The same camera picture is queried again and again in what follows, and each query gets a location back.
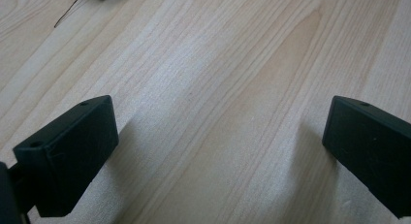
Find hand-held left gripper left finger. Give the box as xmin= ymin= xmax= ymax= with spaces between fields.
xmin=12 ymin=94 xmax=120 ymax=219

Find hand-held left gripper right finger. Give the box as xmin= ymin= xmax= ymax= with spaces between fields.
xmin=321 ymin=95 xmax=411 ymax=220

